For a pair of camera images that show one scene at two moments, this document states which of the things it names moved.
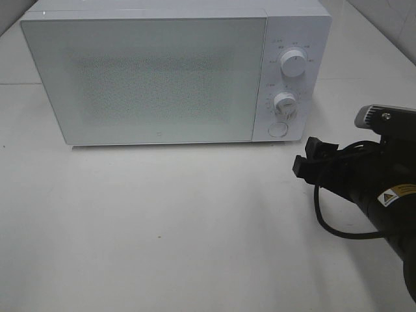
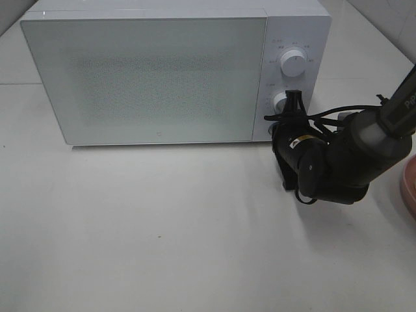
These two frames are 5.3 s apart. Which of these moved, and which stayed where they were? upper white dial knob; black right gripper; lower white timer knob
Moved: black right gripper
Stayed: lower white timer knob; upper white dial knob
